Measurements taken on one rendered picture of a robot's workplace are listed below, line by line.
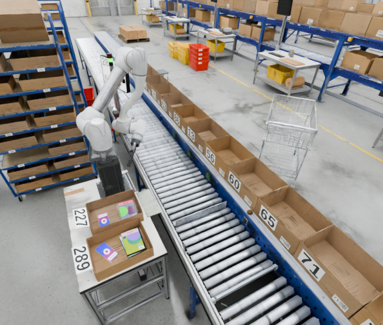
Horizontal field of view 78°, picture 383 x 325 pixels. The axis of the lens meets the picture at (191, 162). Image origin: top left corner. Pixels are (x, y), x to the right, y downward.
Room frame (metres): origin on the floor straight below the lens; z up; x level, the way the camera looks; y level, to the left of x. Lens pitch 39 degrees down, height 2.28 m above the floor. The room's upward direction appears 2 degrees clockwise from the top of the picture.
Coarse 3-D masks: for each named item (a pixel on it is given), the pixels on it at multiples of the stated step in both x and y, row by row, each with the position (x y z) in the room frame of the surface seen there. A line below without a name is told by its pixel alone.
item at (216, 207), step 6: (216, 204) 1.30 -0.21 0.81; (222, 204) 1.32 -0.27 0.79; (204, 210) 1.24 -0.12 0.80; (210, 210) 1.27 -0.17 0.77; (216, 210) 1.29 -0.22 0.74; (186, 216) 1.17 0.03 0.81; (192, 216) 1.19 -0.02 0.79; (198, 216) 1.21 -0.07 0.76; (180, 222) 1.14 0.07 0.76; (186, 222) 1.17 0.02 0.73
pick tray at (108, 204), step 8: (128, 192) 1.39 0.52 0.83; (96, 200) 1.27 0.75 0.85; (104, 200) 1.30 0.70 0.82; (112, 200) 1.33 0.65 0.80; (120, 200) 1.35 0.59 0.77; (128, 200) 1.36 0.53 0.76; (136, 200) 1.32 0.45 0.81; (88, 208) 1.23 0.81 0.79; (96, 208) 1.26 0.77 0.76; (104, 208) 1.27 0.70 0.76; (112, 208) 1.27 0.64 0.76; (88, 216) 1.14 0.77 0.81; (96, 216) 1.18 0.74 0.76; (112, 216) 1.19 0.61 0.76; (136, 216) 1.14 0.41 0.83; (96, 224) 1.10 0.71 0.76; (112, 224) 1.05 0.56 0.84; (120, 224) 1.08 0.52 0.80; (96, 232) 1.00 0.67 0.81
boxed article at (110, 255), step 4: (104, 244) 0.93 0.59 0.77; (96, 248) 0.90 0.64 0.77; (100, 248) 0.90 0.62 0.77; (104, 248) 0.90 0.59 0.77; (108, 248) 0.90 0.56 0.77; (100, 252) 0.87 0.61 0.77; (104, 252) 0.87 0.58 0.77; (108, 252) 0.87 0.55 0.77; (112, 252) 0.87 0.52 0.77; (116, 252) 0.87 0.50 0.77; (104, 256) 0.84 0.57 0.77; (108, 256) 0.84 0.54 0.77; (112, 256) 0.84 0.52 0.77; (116, 256) 0.85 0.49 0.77; (108, 260) 0.82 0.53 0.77; (112, 260) 0.82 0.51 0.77
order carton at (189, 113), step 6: (174, 108) 2.56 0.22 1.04; (180, 108) 2.60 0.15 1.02; (186, 108) 2.64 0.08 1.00; (192, 108) 2.68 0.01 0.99; (198, 108) 2.60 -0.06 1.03; (180, 114) 2.60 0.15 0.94; (186, 114) 2.64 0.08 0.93; (192, 114) 2.68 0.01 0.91; (198, 114) 2.59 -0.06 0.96; (204, 114) 2.46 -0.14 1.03; (180, 120) 2.36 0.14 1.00; (186, 120) 2.56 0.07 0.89; (192, 120) 2.56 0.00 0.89; (180, 126) 2.36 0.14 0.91; (186, 126) 2.22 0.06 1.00; (186, 132) 2.22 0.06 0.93
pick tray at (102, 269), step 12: (120, 228) 1.04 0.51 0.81; (132, 228) 1.08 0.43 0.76; (96, 240) 0.95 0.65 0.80; (108, 240) 0.97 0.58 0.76; (144, 240) 0.98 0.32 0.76; (96, 252) 0.88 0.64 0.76; (120, 252) 0.88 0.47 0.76; (144, 252) 0.84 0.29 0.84; (96, 264) 0.79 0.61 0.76; (108, 264) 0.79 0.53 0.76; (120, 264) 0.76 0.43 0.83; (132, 264) 0.79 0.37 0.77; (96, 276) 0.68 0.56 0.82; (108, 276) 0.71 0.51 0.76
